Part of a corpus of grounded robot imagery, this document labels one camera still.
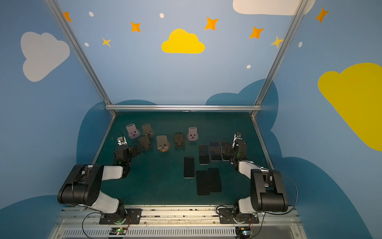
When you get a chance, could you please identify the grey phone stand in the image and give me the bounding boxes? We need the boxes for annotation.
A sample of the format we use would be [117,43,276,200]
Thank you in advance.
[126,123,140,139]
[187,127,199,141]
[142,123,154,138]

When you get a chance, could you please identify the black phone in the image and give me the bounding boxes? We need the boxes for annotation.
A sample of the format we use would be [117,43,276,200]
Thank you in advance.
[198,144,210,165]
[208,168,222,193]
[183,156,195,178]
[196,170,210,196]
[209,141,222,161]

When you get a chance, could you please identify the white-edged phone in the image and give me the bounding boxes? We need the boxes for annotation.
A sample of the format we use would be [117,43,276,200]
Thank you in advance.
[220,141,232,161]

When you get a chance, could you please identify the black folding phone stand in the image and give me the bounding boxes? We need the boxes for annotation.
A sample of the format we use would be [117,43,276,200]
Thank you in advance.
[138,135,152,151]

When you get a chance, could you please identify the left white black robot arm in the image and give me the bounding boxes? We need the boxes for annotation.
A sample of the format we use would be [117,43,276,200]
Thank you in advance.
[58,144,142,225]

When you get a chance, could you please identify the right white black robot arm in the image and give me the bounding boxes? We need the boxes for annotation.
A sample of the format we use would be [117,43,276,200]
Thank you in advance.
[230,139,288,223]

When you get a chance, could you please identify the brown round phone stand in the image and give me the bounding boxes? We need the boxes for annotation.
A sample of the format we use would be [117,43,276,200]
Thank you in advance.
[156,135,171,152]

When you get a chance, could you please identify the left controller board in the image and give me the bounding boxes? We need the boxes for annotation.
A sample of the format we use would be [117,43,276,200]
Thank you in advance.
[109,228,128,236]

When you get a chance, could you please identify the controller board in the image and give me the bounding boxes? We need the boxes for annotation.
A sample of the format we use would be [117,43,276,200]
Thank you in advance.
[234,227,252,239]
[109,228,128,236]

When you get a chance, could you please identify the right controller board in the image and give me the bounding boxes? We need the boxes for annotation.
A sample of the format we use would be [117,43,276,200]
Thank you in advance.
[234,227,252,239]

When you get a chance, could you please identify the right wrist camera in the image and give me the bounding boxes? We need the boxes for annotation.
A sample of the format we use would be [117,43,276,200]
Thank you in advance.
[233,132,242,142]

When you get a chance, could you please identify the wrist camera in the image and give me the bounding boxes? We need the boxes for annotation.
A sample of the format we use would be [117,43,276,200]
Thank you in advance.
[233,132,242,142]
[117,136,127,145]

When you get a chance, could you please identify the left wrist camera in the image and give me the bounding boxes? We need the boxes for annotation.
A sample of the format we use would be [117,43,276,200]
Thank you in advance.
[117,136,127,145]

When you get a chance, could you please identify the back aluminium frame bar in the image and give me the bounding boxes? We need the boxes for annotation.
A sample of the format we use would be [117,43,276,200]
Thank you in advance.
[105,105,262,111]

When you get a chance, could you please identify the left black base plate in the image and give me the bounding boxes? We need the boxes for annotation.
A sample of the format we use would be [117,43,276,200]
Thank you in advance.
[99,208,142,225]

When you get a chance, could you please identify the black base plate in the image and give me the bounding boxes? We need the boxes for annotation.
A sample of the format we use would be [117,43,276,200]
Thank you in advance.
[99,208,142,225]
[215,207,259,224]

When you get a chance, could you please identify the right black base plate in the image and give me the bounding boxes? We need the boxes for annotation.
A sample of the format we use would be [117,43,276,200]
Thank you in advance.
[215,207,259,224]

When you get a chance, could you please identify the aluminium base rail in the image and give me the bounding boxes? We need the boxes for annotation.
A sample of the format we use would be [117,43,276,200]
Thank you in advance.
[49,205,307,239]

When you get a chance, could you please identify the left aluminium frame post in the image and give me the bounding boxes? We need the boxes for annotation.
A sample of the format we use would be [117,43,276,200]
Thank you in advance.
[45,0,112,106]

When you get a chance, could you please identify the aluminium frame post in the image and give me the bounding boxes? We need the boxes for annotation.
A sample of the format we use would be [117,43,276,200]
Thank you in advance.
[250,0,310,120]
[45,0,112,106]

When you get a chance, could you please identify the right aluminium frame post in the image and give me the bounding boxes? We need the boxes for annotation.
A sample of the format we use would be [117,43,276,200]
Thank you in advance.
[250,0,310,120]

